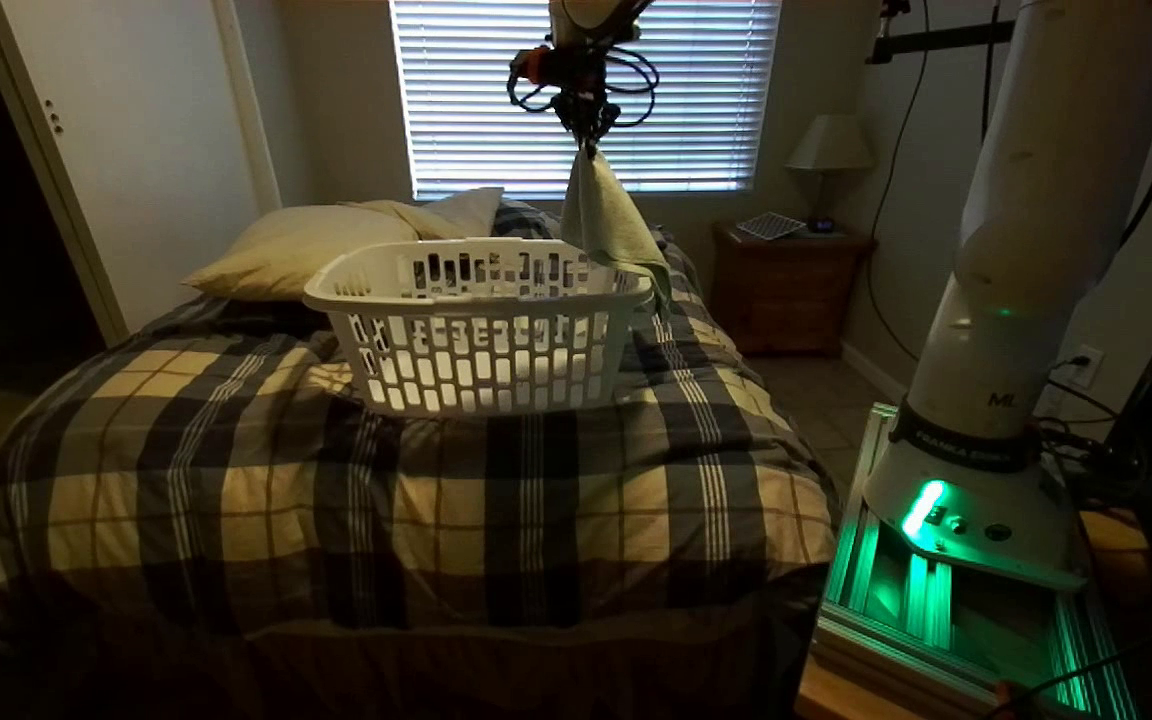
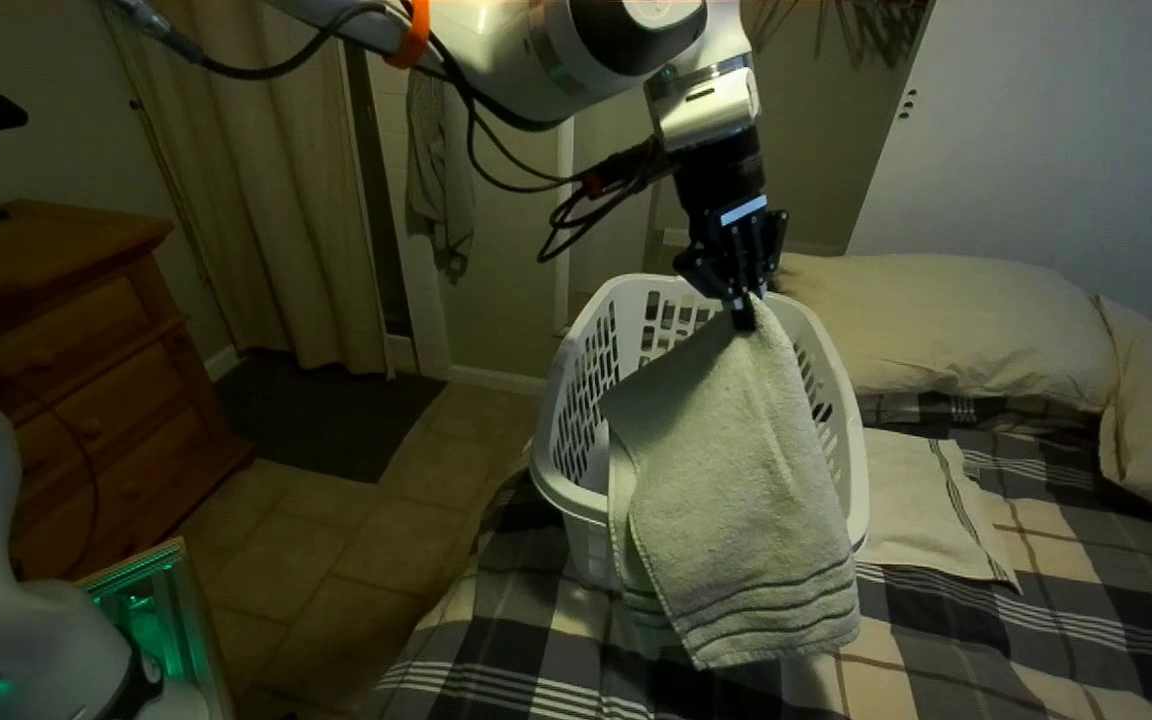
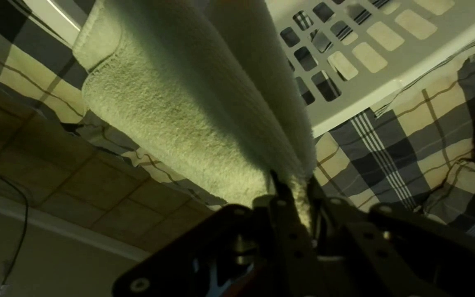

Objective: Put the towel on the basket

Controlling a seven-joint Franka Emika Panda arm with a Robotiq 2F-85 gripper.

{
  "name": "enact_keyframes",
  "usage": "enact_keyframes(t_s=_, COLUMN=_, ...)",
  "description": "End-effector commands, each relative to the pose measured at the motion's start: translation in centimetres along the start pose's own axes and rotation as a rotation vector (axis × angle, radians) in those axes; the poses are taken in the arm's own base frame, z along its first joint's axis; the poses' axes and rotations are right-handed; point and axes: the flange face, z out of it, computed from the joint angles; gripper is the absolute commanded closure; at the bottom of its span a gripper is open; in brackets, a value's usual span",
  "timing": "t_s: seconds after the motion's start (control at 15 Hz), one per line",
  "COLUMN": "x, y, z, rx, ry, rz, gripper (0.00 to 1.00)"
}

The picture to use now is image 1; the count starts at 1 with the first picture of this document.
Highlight small light pillow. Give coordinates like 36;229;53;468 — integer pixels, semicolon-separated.
362;182;508;242

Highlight white plastic laundry basket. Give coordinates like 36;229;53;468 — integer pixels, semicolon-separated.
298;232;658;421

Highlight table lamp with shade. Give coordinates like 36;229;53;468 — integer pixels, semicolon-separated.
782;113;880;234

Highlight white window blinds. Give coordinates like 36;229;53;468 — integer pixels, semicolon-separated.
389;0;782;204

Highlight large tan pillow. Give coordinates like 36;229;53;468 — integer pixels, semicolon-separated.
187;201;422;307

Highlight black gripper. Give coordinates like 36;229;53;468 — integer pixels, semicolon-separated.
547;36;625;149

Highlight white closet door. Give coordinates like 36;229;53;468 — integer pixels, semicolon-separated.
0;0;289;346

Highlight white striped towel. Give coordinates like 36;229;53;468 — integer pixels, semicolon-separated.
555;136;674;310

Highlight aluminium robot stand green light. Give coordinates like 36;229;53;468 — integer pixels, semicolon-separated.
812;397;1142;720

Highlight dark bed base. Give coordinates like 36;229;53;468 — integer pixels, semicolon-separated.
0;563;827;720

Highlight black overhead mount bar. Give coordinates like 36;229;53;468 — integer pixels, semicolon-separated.
862;7;1027;66

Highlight plaid bed comforter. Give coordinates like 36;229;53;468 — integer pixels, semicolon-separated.
0;232;842;671

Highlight beige cloth with stripe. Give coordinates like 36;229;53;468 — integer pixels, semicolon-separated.
304;356;362;398

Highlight wooden table under stand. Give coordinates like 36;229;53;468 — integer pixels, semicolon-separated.
793;649;1007;720

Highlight wooden nightstand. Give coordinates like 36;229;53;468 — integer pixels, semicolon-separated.
706;220;880;358

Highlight dark folded blanket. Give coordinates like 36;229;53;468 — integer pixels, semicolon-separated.
493;201;567;242

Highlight papers on nightstand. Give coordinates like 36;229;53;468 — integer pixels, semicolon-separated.
730;206;812;246

